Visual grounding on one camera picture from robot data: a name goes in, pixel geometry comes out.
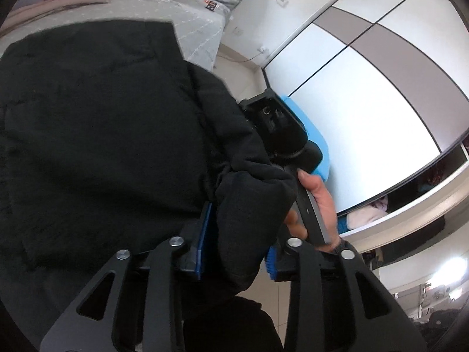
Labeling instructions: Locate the black padded jacket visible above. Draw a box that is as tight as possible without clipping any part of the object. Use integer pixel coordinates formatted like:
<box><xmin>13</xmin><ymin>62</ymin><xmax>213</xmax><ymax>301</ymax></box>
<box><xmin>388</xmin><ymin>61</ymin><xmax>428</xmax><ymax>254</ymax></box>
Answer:
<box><xmin>0</xmin><ymin>20</ymin><xmax>299</xmax><ymax>352</ymax></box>

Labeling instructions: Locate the thin cable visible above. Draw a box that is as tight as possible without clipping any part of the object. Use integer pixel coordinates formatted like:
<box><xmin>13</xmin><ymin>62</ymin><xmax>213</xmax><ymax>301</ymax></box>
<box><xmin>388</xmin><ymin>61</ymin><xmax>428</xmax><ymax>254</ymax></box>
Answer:
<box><xmin>219</xmin><ymin>49</ymin><xmax>268</xmax><ymax>64</ymax></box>

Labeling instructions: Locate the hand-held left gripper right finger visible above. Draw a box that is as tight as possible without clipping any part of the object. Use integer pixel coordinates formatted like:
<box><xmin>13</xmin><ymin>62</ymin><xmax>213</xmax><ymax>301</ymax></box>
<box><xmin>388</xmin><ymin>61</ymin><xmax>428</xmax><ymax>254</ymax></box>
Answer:
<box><xmin>266</xmin><ymin>238</ymin><xmax>427</xmax><ymax>352</ymax></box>

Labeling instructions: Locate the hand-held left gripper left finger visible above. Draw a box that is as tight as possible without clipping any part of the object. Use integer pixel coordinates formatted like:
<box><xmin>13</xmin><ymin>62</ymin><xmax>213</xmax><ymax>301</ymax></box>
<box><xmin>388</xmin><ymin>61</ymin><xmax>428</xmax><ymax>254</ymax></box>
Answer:
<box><xmin>38</xmin><ymin>201</ymin><xmax>215</xmax><ymax>352</ymax></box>

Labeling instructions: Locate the pink cloth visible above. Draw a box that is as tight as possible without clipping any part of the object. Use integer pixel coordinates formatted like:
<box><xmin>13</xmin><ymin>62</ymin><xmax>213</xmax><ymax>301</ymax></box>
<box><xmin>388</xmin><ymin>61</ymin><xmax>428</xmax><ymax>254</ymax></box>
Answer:
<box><xmin>346</xmin><ymin>196</ymin><xmax>390</xmax><ymax>230</ymax></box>

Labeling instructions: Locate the person's right hand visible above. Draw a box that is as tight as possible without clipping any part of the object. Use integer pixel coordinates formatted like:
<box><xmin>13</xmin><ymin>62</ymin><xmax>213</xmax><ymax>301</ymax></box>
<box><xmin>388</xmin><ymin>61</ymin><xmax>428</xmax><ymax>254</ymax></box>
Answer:
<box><xmin>284</xmin><ymin>169</ymin><xmax>343</xmax><ymax>254</ymax></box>

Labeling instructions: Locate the bed with grey quilted cover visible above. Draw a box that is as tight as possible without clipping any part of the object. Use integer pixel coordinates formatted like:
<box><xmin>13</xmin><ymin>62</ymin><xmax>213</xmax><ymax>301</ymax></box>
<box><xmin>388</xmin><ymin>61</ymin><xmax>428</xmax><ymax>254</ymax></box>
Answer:
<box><xmin>0</xmin><ymin>0</ymin><xmax>232</xmax><ymax>73</ymax></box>

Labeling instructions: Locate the white and grey wardrobe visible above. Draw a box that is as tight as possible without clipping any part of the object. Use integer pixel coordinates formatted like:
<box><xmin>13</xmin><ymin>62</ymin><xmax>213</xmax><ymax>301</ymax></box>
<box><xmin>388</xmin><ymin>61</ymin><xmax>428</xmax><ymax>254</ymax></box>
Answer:
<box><xmin>262</xmin><ymin>0</ymin><xmax>469</xmax><ymax>265</ymax></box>

